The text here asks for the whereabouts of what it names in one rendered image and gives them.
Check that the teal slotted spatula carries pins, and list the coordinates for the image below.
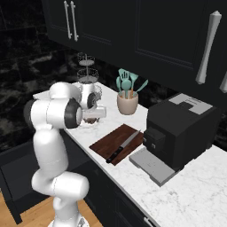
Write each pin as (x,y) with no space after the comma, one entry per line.
(123,74)

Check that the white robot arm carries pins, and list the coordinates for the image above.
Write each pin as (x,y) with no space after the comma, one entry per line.
(48,153)

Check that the black cupboard door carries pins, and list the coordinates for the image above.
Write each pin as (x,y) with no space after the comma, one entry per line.
(171,38)
(56,20)
(103,23)

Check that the black coffee machine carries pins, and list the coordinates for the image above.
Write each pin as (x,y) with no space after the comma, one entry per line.
(180,133)

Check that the teal spoon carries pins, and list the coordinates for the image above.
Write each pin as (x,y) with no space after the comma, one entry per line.
(126,85)

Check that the brown wooden cutting board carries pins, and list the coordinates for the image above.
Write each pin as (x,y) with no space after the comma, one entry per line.
(110,142)

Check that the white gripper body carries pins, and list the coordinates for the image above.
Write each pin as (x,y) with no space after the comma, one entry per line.
(95,112)

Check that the black base cupboard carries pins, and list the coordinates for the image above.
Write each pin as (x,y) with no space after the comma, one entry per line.
(118,204)

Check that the beige utensil pot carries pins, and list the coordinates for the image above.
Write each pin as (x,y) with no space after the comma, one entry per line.
(127,105)

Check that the dark brown meat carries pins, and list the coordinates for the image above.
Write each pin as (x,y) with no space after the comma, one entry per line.
(90,120)

